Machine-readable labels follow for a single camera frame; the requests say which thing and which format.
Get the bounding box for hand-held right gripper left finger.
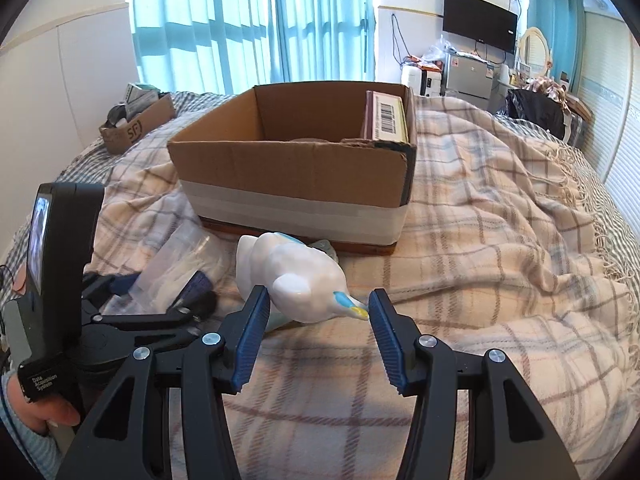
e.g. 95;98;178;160
55;284;272;480

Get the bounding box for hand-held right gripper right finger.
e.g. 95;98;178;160
368;288;581;480

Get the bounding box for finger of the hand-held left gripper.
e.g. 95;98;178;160
81;271;147;313
95;271;219;332

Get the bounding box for clear plastic bag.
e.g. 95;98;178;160
136;232;242;312
424;35;453;70

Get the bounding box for white ceramic duck figurine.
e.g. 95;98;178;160
235;232;371;323

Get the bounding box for large taped cardboard box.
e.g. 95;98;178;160
166;81;419;257

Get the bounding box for person's left forearm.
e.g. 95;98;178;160
0;375;68;480

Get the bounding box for person's left hand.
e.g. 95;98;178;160
9;367;83;436

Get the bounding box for grey gingham bedsheet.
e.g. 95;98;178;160
0;91;242;311

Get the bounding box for grey green small object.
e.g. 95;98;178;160
307;240;342;264

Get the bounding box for small brown cardboard box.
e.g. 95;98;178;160
98;92;177;156

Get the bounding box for beige plaid blanket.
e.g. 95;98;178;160
50;92;637;480

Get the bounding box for green white carton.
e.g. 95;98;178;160
124;82;162;112

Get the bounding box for purple cream barcode carton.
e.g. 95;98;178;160
360;90;412;144

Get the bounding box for wide blue curtain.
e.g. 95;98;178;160
130;0;377;97

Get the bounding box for white floor appliance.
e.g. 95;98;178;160
401;63;424;97

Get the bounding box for black clothing pile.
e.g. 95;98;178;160
504;87;572;137

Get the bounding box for silver mini fridge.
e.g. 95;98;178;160
444;52;495;99

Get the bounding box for crumpled clear plastic bag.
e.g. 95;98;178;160
424;35;453;70

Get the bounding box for white oval mirror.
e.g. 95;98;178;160
517;26;554;81

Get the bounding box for narrow blue curtain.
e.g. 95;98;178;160
522;0;587;81

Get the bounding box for hanging wall cable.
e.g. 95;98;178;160
391;11;410;67

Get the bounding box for black wall television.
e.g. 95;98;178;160
442;0;519;54

